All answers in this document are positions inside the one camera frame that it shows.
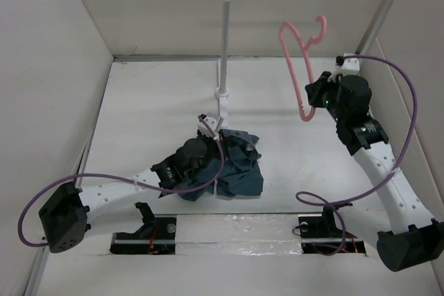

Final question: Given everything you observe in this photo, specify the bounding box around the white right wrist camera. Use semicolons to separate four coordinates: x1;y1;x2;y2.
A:
327;53;360;82

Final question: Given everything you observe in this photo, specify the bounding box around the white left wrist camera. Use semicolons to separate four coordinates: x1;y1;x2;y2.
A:
197;113;223;138

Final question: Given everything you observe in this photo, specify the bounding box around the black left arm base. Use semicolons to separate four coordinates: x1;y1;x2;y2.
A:
110;202;177;256

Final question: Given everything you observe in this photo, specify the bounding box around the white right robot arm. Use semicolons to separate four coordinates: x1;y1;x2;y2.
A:
305;71;443;272

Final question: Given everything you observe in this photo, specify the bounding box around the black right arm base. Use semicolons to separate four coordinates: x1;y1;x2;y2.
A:
292;207;366;256

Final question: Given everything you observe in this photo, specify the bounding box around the white metal clothes rack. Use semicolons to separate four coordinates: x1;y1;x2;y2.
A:
213;0;408;127

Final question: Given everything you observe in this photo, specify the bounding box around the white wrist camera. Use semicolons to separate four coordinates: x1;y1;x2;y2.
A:
197;113;223;138
327;53;360;82

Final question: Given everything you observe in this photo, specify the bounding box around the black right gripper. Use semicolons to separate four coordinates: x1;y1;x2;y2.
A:
306;70;346;123

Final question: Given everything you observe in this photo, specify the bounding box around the blue t shirt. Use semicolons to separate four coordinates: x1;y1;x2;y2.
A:
178;129;264;202

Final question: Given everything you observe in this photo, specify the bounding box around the pink plastic hanger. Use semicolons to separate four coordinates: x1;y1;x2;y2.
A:
278;15;328;123

